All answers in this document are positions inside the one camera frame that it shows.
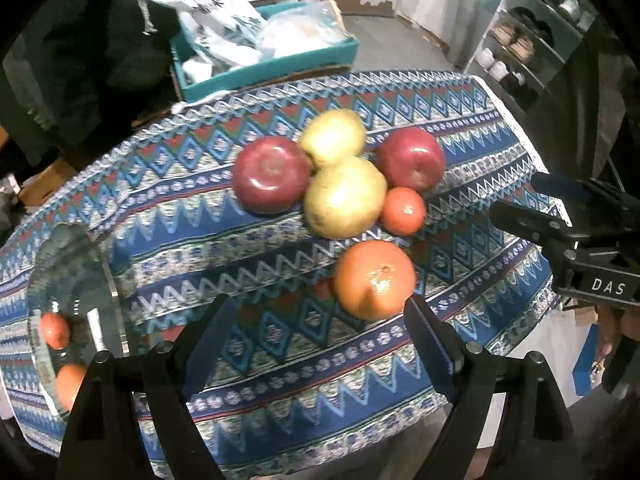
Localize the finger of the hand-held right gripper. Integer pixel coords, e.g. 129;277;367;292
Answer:
531;172;623;212
489;200;582;257

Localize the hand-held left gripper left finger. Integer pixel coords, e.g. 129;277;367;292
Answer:
57;294;241;480

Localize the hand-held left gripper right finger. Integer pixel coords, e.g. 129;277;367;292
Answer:
402;294;583;480

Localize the orange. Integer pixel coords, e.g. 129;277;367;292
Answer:
333;240;417;322

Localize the clear glass plate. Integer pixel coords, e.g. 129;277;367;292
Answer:
24;222;132;417

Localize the person's right hand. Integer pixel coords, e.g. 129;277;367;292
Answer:
596;304;624;362

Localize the blue patterned tablecloth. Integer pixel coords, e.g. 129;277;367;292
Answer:
0;70;572;477

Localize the red tomato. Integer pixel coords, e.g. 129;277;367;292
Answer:
381;186;427;234

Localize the red apple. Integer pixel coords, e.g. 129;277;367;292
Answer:
232;135;313;215
376;126;447;192

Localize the shoe shelf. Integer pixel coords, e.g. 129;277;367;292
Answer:
464;0;603;113

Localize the small orange tangerine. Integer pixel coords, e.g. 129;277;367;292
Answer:
39;312;72;351
54;362;90;412

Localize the teal plastic crate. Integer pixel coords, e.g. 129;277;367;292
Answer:
170;1;361;104

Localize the clear plastic bag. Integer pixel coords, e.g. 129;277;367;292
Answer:
259;0;353;58

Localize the dark hanging clothing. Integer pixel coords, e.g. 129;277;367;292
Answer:
0;0;183;163

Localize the white printed bag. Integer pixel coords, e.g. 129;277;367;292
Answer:
121;0;273;73

